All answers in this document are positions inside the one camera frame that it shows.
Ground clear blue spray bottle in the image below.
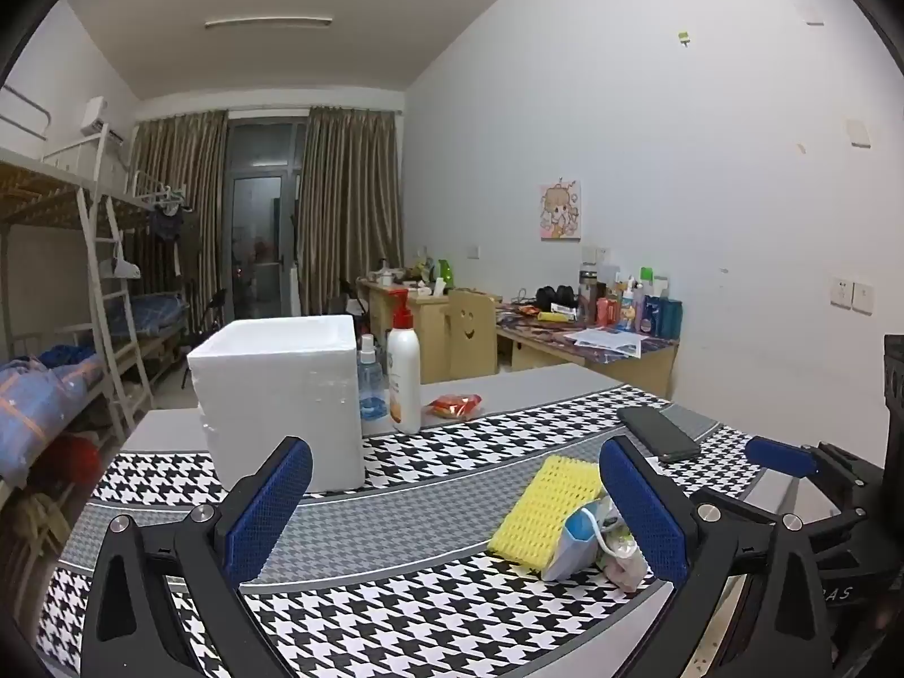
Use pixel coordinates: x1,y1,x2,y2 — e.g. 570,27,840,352
357,334,390,435

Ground white lotion pump bottle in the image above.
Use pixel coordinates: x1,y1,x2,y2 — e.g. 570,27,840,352
386,289,423,435

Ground black smartphone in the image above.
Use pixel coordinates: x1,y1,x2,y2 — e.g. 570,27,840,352
616,406,702,462

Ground red snack packet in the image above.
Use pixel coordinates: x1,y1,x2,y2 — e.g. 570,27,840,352
424,394,483,420

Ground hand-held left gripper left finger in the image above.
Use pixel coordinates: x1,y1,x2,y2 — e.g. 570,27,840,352
80,436,314,678

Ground wooden chair with smiley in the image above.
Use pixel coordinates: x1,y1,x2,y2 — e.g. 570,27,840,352
447,289,499,381

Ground floral tissue packet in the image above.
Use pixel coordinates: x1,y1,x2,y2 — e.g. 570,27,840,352
597,498,649,592

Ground hanging dark clothes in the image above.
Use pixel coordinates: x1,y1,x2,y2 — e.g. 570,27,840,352
150,201,188,242

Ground white air conditioner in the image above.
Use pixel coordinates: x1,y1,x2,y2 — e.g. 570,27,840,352
80,97,125,140

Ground white wall switch pair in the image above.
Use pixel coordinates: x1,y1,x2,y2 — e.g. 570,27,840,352
829,280,875,315

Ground plain wooden desk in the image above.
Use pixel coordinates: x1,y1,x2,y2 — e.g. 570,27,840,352
358,279,453,384

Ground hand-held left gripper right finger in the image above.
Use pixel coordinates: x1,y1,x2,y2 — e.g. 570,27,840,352
599,436,836,678

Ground brown curtain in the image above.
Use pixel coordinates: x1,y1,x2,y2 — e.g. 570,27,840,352
297,107,405,315
131,111,228,319

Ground white bunk bed frame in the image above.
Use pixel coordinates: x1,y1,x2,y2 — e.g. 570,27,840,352
0,85,193,481

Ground white foam box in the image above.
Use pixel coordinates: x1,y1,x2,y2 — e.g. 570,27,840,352
187,315,366,494

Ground row of toiletry bottles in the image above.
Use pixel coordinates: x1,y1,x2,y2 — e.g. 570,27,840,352
577,264,685,338

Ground houndstooth table cloth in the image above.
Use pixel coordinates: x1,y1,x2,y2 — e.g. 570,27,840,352
38,385,785,678

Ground ceiling light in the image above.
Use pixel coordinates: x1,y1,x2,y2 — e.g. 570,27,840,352
205,16,333,31

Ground white bunk ladder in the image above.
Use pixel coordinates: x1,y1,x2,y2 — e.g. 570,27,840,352
77,123,154,433

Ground printed papers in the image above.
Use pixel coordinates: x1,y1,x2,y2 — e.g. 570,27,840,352
573,327,644,358

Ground blue bedding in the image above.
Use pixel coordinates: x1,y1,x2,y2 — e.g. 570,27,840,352
0,346,108,485

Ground wooden desk with patterned cover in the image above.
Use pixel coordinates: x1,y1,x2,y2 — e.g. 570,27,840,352
494,303,680,400

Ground blue mattress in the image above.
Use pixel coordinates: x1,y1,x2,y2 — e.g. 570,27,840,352
131,294,190,337

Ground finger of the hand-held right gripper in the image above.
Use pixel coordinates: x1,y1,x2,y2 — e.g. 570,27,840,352
745,438,884,492
801,490,884,555

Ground cartoon wall poster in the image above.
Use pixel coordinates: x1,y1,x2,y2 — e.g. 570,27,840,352
540,180,582,241

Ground glass balcony door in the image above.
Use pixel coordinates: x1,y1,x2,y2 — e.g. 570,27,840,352
226,121,308,319

